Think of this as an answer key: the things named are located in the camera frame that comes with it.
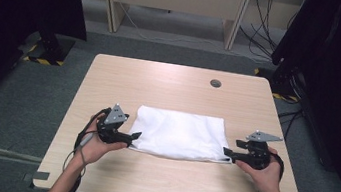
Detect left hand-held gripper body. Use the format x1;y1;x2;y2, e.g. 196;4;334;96
93;100;132;147

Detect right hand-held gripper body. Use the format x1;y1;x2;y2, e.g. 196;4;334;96
236;127;285;175

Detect white shirt with black trim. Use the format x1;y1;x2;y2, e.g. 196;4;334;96
125;104;239;168

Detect person's left hand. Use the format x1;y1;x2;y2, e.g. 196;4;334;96
72;111;133;173

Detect person's right hand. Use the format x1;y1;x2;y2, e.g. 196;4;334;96
231;142;294;192

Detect black stand base striped tape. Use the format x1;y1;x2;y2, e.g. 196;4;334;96
250;62;306;104
21;29;77;69

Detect grey tape strip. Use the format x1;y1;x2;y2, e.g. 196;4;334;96
33;170;51;182

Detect thin grey cable with connector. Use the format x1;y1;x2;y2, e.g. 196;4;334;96
60;127;96;180

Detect thick black left gripper cable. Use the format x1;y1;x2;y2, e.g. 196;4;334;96
60;102;113;192

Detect black floor cables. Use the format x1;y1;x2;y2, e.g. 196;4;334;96
274;105;306;143

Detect grey round cable grommet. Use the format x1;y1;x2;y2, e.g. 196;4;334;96
208;77;223;89

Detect white floor cable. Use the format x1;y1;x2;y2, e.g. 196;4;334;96
111;1;268;63

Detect black power cables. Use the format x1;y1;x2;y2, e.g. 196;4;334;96
235;0;299;64

